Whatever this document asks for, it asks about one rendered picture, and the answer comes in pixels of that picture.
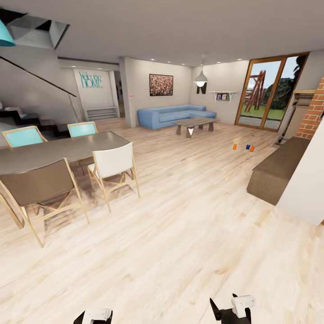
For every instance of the wood fireplace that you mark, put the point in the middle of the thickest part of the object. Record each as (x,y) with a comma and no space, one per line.
(300,106)

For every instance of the straight chair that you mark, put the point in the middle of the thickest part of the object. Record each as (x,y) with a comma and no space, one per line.
(111,162)
(34,186)
(23,136)
(84,128)

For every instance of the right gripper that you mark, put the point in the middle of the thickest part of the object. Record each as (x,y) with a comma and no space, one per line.
(228,316)

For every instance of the coffee table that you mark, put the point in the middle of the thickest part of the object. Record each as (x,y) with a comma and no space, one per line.
(191,123)

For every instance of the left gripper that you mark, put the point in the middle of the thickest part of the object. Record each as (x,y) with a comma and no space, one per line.
(80,319)

